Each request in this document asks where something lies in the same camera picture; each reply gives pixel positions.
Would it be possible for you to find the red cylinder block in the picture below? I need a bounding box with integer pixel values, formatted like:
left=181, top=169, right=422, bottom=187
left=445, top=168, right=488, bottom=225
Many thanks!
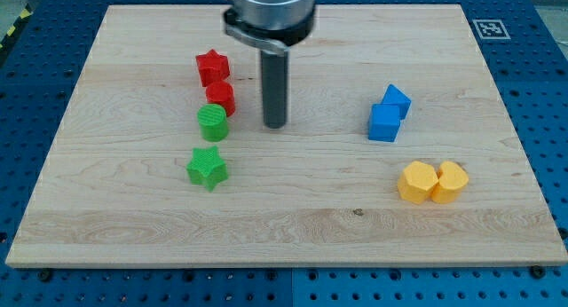
left=205, top=81, right=236, bottom=117

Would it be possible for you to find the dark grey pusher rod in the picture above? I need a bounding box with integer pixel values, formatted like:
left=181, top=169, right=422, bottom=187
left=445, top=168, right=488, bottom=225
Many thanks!
left=260, top=51, right=288, bottom=129

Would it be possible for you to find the yellow hexagon block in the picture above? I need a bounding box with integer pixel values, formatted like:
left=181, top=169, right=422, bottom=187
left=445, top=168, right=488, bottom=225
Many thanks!
left=397, top=161, right=438, bottom=204

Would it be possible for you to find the blue triangle block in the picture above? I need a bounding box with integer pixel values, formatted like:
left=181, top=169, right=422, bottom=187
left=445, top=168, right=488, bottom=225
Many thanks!
left=381, top=84, right=412, bottom=120

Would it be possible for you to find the light wooden board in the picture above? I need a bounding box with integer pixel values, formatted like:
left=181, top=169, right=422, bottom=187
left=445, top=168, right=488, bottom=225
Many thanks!
left=6, top=4, right=567, bottom=269

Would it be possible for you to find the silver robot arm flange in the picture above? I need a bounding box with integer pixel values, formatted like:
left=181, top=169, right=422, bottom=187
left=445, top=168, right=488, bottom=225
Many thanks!
left=223, top=0, right=316, bottom=57

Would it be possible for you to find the green star block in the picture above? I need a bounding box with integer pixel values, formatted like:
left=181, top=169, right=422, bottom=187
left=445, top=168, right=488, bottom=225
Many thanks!
left=186, top=146, right=229, bottom=192

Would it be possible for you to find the green cylinder block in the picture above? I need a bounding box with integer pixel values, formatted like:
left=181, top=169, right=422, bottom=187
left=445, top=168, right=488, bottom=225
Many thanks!
left=197, top=104, right=229, bottom=142

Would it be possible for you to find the blue cube block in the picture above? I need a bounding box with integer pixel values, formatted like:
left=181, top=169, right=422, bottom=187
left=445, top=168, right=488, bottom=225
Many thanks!
left=367, top=104, right=401, bottom=142

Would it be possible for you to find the red star block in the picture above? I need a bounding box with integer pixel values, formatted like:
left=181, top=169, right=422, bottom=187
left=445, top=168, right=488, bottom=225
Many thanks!
left=195, top=49, right=230, bottom=87

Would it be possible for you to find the white fiducial marker tag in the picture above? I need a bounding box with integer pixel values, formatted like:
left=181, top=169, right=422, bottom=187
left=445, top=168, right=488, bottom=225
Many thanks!
left=473, top=19, right=510, bottom=40

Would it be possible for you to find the yellow heart block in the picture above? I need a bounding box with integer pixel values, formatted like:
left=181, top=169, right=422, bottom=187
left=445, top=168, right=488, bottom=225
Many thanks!
left=431, top=161, right=469, bottom=204

